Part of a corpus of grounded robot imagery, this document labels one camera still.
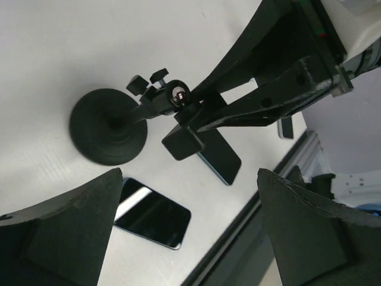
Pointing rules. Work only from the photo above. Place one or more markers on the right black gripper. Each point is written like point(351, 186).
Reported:
point(283, 47)

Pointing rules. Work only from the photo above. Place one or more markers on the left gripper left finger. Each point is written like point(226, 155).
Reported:
point(62, 240)

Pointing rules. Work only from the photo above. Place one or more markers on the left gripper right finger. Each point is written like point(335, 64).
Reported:
point(315, 240)

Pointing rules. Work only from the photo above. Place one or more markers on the blue-edged black phone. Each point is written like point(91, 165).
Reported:
point(144, 212)

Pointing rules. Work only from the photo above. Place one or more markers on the black clamp phone stand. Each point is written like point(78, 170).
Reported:
point(110, 128)

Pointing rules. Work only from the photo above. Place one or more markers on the white-edged black phone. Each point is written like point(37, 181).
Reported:
point(285, 128)

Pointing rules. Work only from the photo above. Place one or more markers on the teal-edged black phone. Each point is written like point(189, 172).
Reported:
point(219, 156)

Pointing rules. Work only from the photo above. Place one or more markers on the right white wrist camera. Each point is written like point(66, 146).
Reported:
point(357, 23)

